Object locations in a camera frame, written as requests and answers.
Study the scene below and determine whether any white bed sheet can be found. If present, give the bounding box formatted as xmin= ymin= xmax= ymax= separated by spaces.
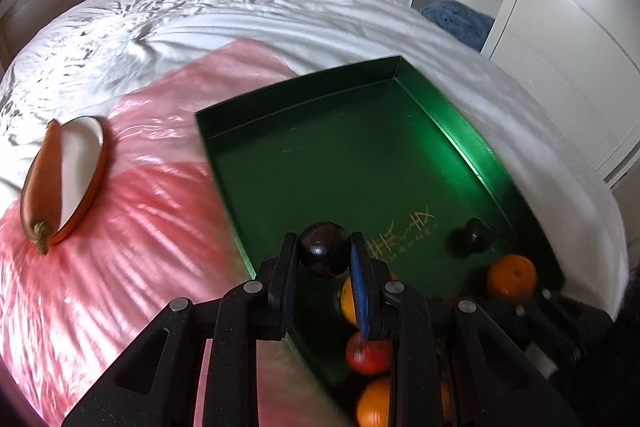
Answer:
xmin=0 ymin=0 xmax=626 ymax=323

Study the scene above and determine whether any white wardrobe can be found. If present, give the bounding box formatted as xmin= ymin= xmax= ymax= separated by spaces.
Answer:
xmin=310 ymin=0 xmax=640 ymax=188

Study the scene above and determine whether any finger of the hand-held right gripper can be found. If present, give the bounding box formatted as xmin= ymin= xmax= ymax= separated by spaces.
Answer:
xmin=482 ymin=301 xmax=535 ymax=350
xmin=530 ymin=288 xmax=587 ymax=362

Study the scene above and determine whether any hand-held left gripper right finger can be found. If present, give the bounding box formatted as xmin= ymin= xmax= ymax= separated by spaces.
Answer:
xmin=350 ymin=232 xmax=581 ymax=427

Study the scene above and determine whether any carrot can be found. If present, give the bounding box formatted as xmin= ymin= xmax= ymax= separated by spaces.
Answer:
xmin=21 ymin=119 xmax=63 ymax=256

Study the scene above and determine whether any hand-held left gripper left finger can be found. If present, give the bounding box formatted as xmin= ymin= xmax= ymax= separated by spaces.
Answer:
xmin=62 ymin=232 xmax=300 ymax=427

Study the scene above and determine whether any large bumpy tangerine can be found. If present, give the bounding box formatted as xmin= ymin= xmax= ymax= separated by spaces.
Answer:
xmin=340 ymin=277 xmax=358 ymax=327

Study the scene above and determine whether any red apple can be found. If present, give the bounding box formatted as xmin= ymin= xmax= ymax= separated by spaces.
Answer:
xmin=346 ymin=332 xmax=393 ymax=375

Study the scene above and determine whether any green tray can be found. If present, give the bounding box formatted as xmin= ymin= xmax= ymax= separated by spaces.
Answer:
xmin=195 ymin=55 xmax=566 ymax=427

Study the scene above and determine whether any pink plastic sheet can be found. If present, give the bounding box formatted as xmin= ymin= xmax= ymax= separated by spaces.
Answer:
xmin=0 ymin=39 xmax=351 ymax=427

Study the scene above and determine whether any orange rimmed white plate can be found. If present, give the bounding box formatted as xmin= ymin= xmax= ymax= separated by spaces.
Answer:
xmin=21 ymin=117 xmax=107 ymax=244

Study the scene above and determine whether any dark purple plum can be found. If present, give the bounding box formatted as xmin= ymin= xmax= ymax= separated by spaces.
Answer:
xmin=452 ymin=218 xmax=495 ymax=256
xmin=298 ymin=222 xmax=352 ymax=280

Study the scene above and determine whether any blue cloth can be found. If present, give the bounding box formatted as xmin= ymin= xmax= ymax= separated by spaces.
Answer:
xmin=420 ymin=0 xmax=496 ymax=52

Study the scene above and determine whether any smooth orange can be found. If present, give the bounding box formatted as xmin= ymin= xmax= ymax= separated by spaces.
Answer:
xmin=356 ymin=375 xmax=453 ymax=427
xmin=486 ymin=255 xmax=538 ymax=305

